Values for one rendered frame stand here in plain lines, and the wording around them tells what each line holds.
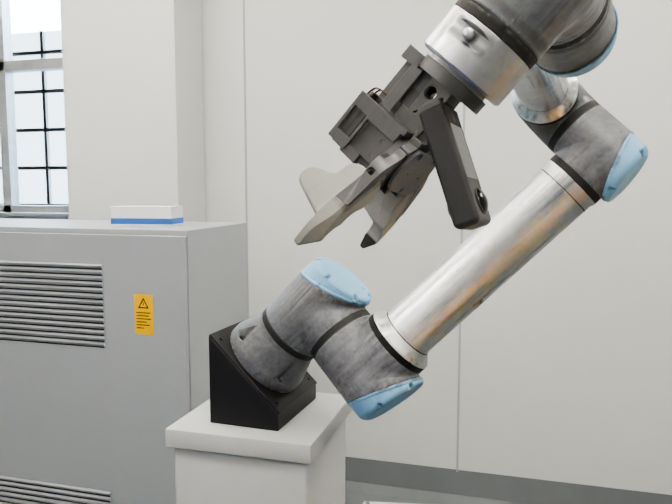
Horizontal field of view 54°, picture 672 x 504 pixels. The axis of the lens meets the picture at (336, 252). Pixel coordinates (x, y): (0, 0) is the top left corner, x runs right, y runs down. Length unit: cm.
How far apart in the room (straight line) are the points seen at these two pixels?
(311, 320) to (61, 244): 144
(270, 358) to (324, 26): 239
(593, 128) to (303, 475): 85
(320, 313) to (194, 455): 40
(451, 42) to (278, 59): 299
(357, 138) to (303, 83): 288
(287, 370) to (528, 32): 98
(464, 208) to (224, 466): 97
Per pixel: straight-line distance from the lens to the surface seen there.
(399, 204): 67
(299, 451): 134
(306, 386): 153
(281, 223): 351
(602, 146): 124
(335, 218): 58
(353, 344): 130
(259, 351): 139
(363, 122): 62
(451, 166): 60
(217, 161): 366
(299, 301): 135
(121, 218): 261
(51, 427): 279
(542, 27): 61
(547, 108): 122
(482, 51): 59
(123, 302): 247
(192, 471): 147
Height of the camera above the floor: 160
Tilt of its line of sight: 6 degrees down
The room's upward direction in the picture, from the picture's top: straight up
